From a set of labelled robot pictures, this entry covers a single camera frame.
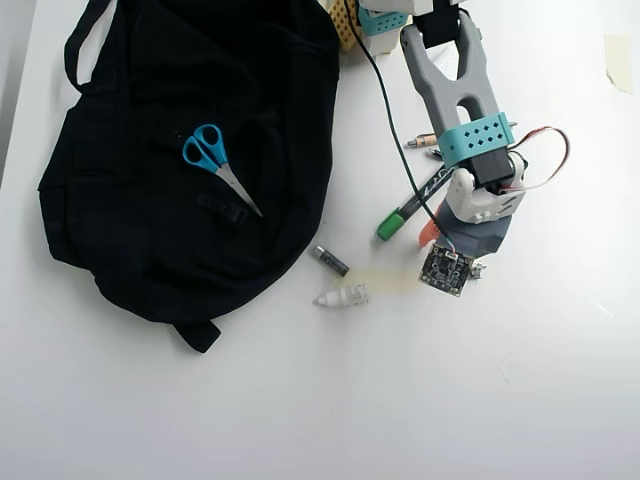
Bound dark blue-grey gripper body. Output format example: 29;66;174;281
433;198;517;257

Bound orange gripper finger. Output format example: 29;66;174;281
416;218;442;248

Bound black fabric bag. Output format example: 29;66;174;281
37;0;342;355

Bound black marker green cap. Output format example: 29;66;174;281
375;167;456;244

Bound long yellowish tape strip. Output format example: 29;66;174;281
344;267;424;296

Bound wooden ballpoint pen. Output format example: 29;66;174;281
404;130;439;150

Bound small black grey cylinder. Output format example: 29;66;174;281
312;244;350;277

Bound white ribbed plastic cone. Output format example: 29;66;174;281
312;282;371;310

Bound short yellowish tape piece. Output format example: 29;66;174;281
603;33;635;95

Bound yellow perforated block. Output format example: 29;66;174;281
324;0;362;54

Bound black camera circuit board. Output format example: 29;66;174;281
417;243;477;301

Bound black cable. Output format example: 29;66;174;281
343;0;459;254

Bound red white wire loop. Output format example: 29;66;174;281
497;127;572;194

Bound blue handled scissors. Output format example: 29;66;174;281
181;123;264;219

